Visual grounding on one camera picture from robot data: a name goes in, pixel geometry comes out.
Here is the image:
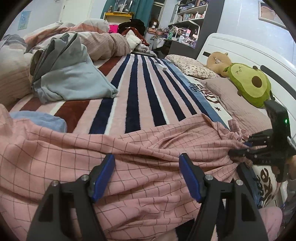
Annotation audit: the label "pink ribbed pillow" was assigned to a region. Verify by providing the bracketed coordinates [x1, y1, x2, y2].
[201, 77, 274, 131]

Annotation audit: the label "pile of clothes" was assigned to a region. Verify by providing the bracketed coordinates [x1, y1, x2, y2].
[118, 19, 158, 56]

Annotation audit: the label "framed wall picture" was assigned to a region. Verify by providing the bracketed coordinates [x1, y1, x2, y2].
[258, 1, 287, 30]

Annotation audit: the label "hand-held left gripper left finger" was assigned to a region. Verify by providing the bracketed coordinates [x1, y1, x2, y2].
[26, 153, 115, 241]

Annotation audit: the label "teal curtain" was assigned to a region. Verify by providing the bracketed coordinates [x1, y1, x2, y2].
[100, 0, 154, 22]

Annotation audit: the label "white bed headboard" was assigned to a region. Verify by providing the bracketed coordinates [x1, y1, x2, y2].
[196, 32, 296, 145]

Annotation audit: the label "yellow shelf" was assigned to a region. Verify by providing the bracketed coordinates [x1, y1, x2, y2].
[103, 12, 134, 24]

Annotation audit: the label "light blue wall poster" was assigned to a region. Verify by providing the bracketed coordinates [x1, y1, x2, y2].
[18, 11, 31, 31]

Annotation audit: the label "white door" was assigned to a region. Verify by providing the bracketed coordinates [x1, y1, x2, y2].
[58, 0, 77, 24]

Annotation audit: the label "dark bookshelf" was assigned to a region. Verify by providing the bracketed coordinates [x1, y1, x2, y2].
[168, 0, 225, 55]

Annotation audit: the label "green avocado plush toy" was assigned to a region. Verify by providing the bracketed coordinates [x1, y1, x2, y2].
[225, 62, 275, 108]

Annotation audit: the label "pink checked pants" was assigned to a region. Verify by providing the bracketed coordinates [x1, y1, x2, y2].
[0, 104, 255, 241]

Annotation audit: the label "brown plush toy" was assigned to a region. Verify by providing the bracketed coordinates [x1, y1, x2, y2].
[206, 52, 232, 77]

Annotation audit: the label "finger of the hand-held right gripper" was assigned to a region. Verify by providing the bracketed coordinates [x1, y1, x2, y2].
[228, 148, 275, 166]
[244, 129, 273, 149]

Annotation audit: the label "floral pillow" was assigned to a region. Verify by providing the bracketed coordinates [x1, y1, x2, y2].
[164, 54, 221, 79]

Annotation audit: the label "light blue folded cloth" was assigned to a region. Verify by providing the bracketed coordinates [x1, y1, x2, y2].
[9, 111, 68, 133]

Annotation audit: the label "person's right hand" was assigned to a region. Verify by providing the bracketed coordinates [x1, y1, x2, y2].
[288, 155, 296, 180]

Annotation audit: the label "pink and grey duvet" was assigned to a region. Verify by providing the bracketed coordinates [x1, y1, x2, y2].
[0, 19, 133, 110]

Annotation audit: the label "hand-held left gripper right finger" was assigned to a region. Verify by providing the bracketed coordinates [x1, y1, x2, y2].
[179, 153, 269, 241]

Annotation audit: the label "striped bed blanket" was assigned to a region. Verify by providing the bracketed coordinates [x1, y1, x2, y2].
[9, 54, 278, 209]

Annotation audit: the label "person's leg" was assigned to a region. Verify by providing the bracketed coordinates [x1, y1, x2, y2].
[257, 206, 283, 241]

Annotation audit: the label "glass display case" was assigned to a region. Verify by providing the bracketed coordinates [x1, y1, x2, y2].
[113, 0, 133, 13]

